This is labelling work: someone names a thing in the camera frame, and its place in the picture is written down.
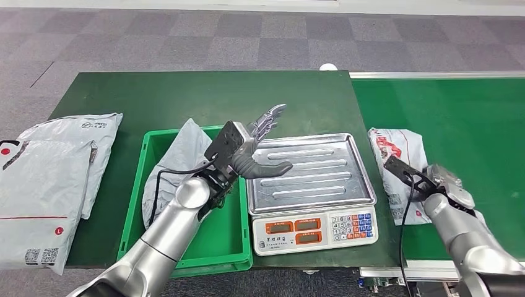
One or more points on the white courier bag red print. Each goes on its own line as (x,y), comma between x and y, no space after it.
(393,143)

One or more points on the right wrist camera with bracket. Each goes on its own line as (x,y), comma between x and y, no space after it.
(404,170)

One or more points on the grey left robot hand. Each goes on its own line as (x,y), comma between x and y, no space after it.
(254,166)

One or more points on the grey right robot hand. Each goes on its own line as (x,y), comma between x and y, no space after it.
(451,184)

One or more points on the grey parcel express logo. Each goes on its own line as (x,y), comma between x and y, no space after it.
(82,129)

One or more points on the white table foot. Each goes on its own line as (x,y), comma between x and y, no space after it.
(310,271)

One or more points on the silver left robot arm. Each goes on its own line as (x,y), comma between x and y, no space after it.
(164,237)

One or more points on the grey courier bag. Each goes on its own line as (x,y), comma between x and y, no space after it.
(184,151)

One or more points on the white round object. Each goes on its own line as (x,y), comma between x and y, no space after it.
(328,67)

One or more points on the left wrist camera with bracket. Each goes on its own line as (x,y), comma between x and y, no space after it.
(225,143)

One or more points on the large grey parcel QR codes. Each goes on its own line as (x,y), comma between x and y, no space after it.
(37,192)

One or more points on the white electronic scale steel tray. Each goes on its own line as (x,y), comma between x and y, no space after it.
(307,176)

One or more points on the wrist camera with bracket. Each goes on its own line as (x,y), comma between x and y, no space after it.
(404,170)
(225,143)

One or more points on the green plastic crate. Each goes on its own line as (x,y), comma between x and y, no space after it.
(221,237)

